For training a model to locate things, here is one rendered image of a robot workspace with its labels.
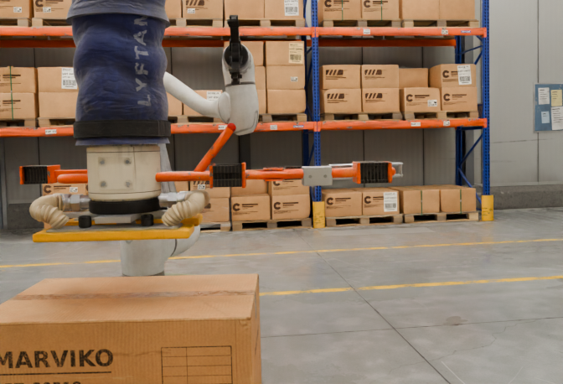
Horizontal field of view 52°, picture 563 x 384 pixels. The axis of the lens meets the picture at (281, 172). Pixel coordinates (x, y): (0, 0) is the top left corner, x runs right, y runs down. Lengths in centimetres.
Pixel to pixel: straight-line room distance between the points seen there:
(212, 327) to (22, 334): 40
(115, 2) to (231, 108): 68
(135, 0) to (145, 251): 105
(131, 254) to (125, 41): 100
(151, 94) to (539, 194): 1045
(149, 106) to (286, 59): 745
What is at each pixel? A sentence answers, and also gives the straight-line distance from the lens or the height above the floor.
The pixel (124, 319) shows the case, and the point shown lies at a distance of 129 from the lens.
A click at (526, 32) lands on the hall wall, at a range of 1163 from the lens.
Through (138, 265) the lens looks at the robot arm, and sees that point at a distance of 216.
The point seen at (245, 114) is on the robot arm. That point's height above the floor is 140.
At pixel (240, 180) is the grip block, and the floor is 122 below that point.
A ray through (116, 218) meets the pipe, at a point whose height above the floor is 115.
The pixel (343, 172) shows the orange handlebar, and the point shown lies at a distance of 138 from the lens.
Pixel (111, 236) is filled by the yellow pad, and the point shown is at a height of 111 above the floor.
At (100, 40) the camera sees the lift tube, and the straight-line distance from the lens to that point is 136.
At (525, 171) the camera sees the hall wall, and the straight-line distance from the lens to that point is 1148.
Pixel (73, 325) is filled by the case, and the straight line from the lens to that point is 133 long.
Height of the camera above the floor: 131
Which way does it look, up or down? 3 degrees down
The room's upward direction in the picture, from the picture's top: 1 degrees counter-clockwise
